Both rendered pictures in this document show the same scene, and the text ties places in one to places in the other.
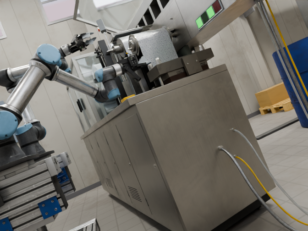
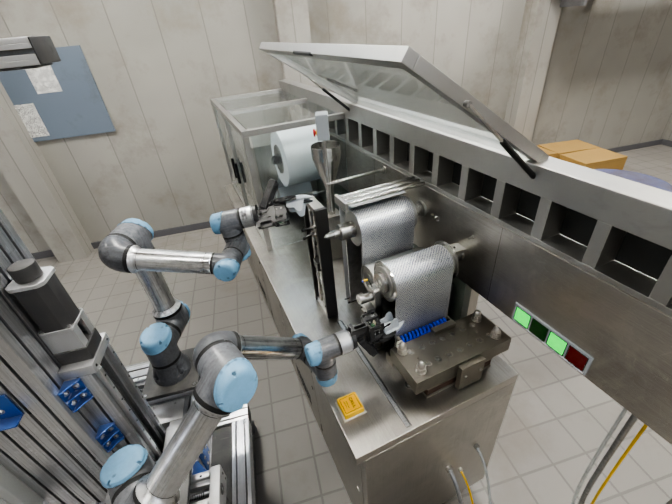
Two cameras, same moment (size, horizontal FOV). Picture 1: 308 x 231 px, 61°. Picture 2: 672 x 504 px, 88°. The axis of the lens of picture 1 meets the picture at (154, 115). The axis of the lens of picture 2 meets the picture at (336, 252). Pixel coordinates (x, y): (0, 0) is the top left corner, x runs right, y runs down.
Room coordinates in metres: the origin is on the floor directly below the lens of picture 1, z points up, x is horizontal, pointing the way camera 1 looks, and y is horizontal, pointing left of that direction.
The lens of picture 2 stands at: (0.78, 0.08, 2.01)
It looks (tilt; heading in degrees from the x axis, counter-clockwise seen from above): 33 degrees down; 1
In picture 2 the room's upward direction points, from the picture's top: 5 degrees counter-clockwise
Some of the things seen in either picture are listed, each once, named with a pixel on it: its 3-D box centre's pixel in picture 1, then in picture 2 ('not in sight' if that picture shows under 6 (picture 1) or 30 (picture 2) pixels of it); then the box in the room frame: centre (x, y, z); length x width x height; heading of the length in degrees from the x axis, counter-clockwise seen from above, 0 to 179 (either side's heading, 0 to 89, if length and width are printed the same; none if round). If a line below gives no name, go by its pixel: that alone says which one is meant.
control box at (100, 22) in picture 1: (100, 26); (320, 126); (2.24, 0.13, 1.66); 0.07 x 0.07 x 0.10; 0
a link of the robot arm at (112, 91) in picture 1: (110, 90); (323, 366); (1.57, 0.18, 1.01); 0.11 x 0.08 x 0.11; 39
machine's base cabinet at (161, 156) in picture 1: (142, 157); (320, 298); (2.61, 0.26, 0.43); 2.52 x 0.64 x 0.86; 23
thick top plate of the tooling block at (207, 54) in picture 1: (180, 64); (450, 349); (1.62, -0.27, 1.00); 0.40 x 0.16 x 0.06; 113
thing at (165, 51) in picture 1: (161, 56); (423, 309); (1.71, -0.19, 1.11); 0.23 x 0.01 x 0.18; 113
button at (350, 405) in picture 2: (128, 99); (350, 405); (1.48, 0.10, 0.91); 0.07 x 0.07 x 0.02; 23
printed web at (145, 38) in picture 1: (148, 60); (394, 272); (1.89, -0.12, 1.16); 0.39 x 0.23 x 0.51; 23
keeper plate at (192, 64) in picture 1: (192, 64); (470, 373); (1.54, -0.32, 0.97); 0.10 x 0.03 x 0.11; 113
